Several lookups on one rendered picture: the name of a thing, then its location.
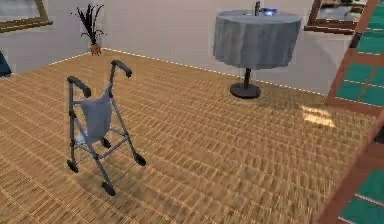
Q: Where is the dark spiky houseplant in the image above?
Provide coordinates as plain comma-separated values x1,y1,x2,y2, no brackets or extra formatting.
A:
70,3,108,57

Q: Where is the grey wheeled walker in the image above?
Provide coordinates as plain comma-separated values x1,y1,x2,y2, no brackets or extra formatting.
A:
65,59,148,197

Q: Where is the round table with grey cloth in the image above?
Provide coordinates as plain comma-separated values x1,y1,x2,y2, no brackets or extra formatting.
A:
212,9,303,100

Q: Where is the wooden framed window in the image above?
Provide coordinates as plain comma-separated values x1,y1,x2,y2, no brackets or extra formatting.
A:
0,0,54,34
303,0,369,36

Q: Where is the brown door with green panes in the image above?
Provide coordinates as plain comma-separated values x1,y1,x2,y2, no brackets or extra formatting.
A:
324,0,384,118
314,113,384,224

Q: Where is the dark blue seat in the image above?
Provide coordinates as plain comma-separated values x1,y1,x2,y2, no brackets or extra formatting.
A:
0,50,13,78

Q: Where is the black door handle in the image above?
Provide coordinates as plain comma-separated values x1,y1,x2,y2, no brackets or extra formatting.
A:
349,31,363,49

